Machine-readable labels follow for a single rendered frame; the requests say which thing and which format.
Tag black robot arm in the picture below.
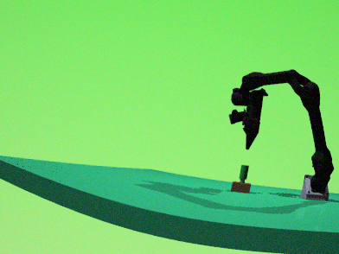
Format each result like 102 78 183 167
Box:
228 69 334 193

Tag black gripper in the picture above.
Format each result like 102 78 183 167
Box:
242 105 262 149

